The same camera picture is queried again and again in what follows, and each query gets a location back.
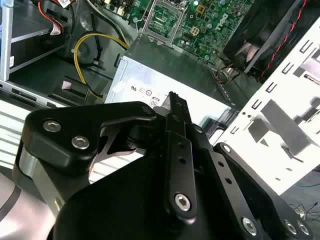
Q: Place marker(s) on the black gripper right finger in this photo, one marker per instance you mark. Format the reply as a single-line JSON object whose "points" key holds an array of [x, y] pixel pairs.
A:
{"points": [[232, 190]]}

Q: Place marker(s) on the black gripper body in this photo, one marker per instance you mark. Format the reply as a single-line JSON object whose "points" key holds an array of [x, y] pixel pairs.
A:
{"points": [[120, 207]]}

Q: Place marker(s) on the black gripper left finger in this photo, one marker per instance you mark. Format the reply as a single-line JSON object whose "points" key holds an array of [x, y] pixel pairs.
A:
{"points": [[181, 175]]}

